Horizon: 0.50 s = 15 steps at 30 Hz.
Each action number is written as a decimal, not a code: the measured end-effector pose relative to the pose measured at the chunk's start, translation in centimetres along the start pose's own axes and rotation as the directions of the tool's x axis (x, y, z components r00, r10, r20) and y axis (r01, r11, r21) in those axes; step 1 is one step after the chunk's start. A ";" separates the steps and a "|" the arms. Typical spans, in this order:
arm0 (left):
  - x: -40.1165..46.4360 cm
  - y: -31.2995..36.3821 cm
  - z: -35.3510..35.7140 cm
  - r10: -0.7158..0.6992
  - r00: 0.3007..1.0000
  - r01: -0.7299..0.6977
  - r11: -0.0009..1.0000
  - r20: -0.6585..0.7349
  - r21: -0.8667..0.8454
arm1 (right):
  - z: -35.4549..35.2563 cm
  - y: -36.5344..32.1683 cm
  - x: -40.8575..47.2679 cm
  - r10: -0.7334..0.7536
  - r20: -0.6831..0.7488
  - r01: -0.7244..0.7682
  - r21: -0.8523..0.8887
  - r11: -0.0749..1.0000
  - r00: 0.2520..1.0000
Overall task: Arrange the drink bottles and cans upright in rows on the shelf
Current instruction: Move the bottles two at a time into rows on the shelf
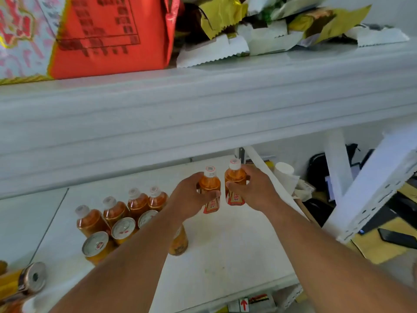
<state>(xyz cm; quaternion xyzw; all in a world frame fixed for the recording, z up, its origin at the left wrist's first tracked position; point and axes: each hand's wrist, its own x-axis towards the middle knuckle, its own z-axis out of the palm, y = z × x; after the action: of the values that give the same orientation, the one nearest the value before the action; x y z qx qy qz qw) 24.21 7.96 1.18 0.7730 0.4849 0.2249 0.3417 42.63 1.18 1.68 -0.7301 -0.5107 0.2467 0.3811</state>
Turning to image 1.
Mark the person's right hand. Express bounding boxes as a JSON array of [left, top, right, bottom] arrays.
[[225, 164, 282, 213]]

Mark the person's left hand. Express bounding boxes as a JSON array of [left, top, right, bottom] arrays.
[[164, 172, 222, 224]]

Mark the white metal shelf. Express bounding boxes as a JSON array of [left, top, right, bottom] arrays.
[[0, 39, 417, 313]]

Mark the person's left forearm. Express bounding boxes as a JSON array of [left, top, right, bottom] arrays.
[[49, 205, 183, 313]]

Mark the person's right forearm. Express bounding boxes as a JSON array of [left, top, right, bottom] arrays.
[[264, 202, 417, 313]]

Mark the white paper roll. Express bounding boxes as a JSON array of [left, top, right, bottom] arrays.
[[273, 162, 300, 194]]

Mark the black backpack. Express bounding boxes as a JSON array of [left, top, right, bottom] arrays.
[[308, 143, 361, 193]]

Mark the low wooden table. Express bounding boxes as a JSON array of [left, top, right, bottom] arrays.
[[345, 184, 417, 265]]

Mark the black phone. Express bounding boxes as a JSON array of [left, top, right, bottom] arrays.
[[377, 228, 417, 250]]

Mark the pile of small snack sachets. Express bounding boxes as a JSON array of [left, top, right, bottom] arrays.
[[175, 0, 410, 68]]

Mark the red biscuit packet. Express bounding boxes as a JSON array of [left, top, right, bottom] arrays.
[[0, 0, 180, 86]]

